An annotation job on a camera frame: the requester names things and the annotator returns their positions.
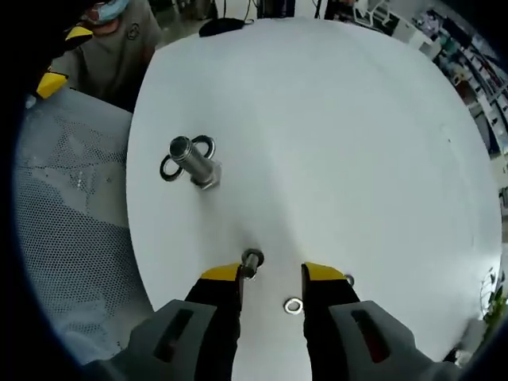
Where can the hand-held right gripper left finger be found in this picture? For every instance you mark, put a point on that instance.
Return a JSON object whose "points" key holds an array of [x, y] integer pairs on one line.
{"points": [[206, 317]]}

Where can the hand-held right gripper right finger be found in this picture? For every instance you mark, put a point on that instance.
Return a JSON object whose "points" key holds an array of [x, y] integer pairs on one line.
{"points": [[333, 317]]}

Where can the small threaded steel stud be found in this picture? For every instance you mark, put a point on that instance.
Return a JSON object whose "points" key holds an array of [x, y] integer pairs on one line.
{"points": [[252, 262]]}

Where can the large threaded steel stud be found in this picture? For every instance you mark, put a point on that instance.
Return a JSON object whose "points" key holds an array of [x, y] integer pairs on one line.
{"points": [[194, 164]]}

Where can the person's upper body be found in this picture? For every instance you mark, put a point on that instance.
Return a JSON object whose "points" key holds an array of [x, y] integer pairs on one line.
{"points": [[115, 51]]}

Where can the grey mesh chair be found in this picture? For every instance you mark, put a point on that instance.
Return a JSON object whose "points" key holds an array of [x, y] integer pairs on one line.
{"points": [[75, 238]]}

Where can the green potted plant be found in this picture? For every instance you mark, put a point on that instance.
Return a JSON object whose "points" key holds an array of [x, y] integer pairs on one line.
{"points": [[496, 301]]}

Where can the white shelving unit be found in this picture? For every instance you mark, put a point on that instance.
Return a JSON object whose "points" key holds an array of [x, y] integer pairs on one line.
{"points": [[476, 79]]}

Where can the white cabinet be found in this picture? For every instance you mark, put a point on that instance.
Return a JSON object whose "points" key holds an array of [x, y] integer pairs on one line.
{"points": [[424, 43]]}

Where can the white office chair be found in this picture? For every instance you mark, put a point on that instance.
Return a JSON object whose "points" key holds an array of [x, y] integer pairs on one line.
{"points": [[373, 14]]}

